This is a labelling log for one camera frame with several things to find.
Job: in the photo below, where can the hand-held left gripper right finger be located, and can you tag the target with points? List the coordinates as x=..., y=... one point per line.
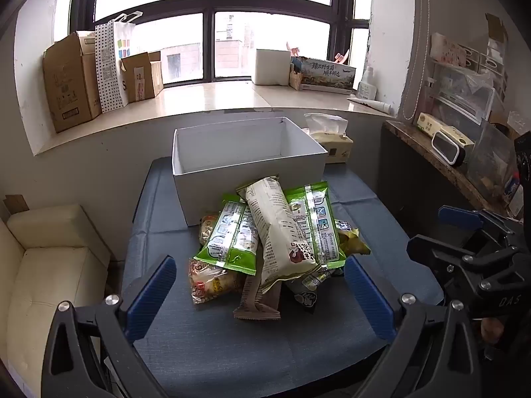
x=369, y=298

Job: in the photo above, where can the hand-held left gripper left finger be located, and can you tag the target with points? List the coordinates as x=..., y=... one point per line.
x=151, y=294

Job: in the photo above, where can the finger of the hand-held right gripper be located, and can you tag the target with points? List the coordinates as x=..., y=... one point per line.
x=431, y=251
x=456, y=217

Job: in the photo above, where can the clear orange print snack packet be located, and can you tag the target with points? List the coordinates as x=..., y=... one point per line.
x=207, y=282

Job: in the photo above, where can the black and yellow snack packet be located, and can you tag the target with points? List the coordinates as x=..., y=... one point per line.
x=352, y=242

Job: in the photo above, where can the grey and black snack packet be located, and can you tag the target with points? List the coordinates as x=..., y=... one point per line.
x=305, y=296

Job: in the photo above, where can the large green snack packet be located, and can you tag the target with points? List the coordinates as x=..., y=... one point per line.
x=319, y=224

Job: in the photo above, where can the small green snack packet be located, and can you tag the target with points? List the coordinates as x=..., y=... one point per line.
x=226, y=240

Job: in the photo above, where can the brown snack packet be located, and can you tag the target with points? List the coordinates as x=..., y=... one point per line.
x=257, y=298

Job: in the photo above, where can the long beige snack packet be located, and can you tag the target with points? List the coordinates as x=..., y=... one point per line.
x=273, y=232

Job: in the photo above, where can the white cardboard box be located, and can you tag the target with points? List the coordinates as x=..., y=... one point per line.
x=207, y=190

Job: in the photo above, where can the person's right hand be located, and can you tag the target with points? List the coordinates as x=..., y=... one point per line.
x=492, y=330

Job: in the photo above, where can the dark side cabinet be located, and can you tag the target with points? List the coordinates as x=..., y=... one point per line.
x=415, y=182

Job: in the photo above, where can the clear plastic box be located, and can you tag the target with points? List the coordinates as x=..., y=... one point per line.
x=489, y=161

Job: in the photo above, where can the white framed desk clock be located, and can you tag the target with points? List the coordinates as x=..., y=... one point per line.
x=446, y=149

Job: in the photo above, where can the yellow box on shelf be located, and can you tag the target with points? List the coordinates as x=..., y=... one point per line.
x=429, y=123

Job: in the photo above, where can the cream leather sofa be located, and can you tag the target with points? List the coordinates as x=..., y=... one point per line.
x=49, y=277

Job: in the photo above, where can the blue table cloth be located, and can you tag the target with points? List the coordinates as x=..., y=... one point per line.
x=249, y=352

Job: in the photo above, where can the clear plastic organizer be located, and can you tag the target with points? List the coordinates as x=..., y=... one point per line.
x=460, y=95

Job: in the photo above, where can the beige tissue box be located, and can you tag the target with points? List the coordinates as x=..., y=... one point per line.
x=336, y=147

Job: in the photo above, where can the white tube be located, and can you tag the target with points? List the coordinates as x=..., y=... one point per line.
x=373, y=103

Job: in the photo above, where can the small white drawer unit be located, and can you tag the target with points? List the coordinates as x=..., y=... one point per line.
x=489, y=66

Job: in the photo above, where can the white plastic bottle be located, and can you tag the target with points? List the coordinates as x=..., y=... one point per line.
x=366, y=89

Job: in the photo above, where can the brown cardboard scrap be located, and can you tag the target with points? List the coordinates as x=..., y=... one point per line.
x=16, y=204

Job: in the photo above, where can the pink floral packet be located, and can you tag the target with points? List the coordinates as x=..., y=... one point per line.
x=448, y=49

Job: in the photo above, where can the long printed carton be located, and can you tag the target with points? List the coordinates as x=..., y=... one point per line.
x=327, y=74

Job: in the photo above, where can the pink dinosaur figure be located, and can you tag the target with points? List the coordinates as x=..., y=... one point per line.
x=342, y=57
x=292, y=49

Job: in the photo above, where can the small wooden holder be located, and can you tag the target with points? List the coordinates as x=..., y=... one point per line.
x=295, y=79

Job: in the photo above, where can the small brown cardboard box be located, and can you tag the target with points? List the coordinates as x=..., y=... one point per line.
x=137, y=78

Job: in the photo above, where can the large brown cardboard box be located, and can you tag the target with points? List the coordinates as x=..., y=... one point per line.
x=70, y=83

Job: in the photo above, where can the polka dot paper bag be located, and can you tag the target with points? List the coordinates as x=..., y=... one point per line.
x=108, y=70

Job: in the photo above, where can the white foam box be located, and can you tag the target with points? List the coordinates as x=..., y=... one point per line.
x=269, y=66

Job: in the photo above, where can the black window frame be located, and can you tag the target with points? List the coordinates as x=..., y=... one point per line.
x=209, y=29

